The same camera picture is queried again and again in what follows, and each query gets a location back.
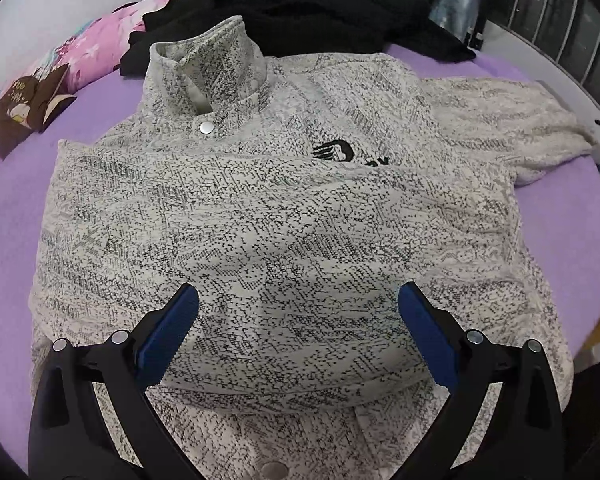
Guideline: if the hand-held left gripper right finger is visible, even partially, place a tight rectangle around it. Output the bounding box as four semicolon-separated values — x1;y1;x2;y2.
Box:
397;281;566;480

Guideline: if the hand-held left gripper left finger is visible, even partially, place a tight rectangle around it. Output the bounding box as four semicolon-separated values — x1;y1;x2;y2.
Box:
28;283;203;480

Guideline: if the white speckled knit jacket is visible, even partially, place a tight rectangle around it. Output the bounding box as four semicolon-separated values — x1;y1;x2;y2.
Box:
27;15;597;480

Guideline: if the pile of black clothes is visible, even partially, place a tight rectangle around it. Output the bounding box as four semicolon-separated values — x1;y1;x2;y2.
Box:
119;0;477;78

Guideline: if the purple bed sheet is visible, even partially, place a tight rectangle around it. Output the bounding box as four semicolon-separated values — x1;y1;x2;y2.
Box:
0;35;600;480

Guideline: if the brown printed cloth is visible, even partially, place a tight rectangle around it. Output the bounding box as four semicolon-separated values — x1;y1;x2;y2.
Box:
0;65;78;153

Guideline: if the pink floral pillow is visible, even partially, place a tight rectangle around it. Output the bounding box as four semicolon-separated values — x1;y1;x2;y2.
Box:
0;0;218;168

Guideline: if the shiny blue curtain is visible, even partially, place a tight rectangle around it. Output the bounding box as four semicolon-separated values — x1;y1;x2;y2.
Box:
430;0;487;43

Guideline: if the metal bar rack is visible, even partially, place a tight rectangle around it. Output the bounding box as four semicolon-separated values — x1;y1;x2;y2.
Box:
500;0;600;111

